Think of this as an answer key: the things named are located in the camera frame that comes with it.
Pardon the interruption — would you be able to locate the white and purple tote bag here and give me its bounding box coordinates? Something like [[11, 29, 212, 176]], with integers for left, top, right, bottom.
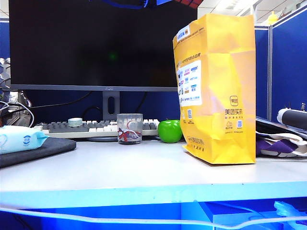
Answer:
[[254, 132, 307, 159]]

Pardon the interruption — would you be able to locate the black computer monitor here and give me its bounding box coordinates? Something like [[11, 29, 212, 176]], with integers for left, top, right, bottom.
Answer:
[[9, 0, 199, 142]]

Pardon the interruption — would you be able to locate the clear glass cup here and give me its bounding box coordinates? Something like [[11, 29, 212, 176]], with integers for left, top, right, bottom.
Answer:
[[117, 113, 144, 145]]

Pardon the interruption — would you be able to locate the long black cable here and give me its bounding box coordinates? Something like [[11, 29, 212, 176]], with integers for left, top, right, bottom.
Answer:
[[24, 91, 93, 111]]

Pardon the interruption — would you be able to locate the blue office partition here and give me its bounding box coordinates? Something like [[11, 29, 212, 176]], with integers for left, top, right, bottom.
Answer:
[[254, 4, 307, 123]]

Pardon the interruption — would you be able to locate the thin white cable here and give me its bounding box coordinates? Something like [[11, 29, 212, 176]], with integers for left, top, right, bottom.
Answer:
[[0, 101, 35, 128]]

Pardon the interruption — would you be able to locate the ceiling light panel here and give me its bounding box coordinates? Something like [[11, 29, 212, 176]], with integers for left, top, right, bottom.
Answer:
[[215, 0, 261, 12]]

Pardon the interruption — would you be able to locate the flat black folder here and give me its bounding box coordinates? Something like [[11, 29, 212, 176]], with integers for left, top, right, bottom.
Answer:
[[255, 116, 307, 140]]

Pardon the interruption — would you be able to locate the shiny silver object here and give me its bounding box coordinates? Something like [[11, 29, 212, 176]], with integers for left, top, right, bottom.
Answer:
[[18, 91, 33, 108]]

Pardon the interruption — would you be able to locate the grey and white keyboard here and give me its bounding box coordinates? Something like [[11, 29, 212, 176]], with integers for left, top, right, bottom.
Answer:
[[33, 119, 161, 139]]

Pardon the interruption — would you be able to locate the thick white cable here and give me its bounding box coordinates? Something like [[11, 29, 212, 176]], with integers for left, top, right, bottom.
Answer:
[[0, 207, 307, 229]]

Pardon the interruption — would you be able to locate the short black cable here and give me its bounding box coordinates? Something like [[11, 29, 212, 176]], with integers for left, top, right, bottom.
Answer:
[[138, 92, 148, 108]]

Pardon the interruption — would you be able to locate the grey honeycomb object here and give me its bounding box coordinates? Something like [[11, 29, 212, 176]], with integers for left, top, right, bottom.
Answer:
[[0, 57, 12, 89]]

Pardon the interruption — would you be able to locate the light blue wet wipes pack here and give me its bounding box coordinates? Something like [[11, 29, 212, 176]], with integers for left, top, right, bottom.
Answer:
[[0, 125, 50, 155]]

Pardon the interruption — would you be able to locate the translucent plastic piece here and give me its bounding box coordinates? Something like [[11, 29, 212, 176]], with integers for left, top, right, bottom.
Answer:
[[273, 201, 302, 230]]

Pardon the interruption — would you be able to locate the dark grey pad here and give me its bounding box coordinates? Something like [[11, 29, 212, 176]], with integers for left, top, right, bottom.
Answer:
[[0, 138, 77, 169]]

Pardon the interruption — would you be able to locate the black cylinder with white cap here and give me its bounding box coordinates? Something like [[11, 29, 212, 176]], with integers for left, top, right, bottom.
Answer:
[[276, 107, 307, 131]]

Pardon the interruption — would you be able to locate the red and white ribbon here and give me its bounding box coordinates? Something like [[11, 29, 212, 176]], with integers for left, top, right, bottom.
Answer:
[[118, 120, 141, 142]]

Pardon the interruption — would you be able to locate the green apple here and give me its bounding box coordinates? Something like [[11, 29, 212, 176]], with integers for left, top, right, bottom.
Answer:
[[157, 119, 183, 144]]

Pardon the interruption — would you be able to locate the yellow paper bag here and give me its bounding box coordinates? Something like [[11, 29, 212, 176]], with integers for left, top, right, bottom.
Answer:
[[172, 13, 256, 165]]

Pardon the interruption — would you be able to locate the looped black cable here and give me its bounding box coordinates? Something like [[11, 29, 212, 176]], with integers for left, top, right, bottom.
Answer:
[[83, 106, 104, 120]]

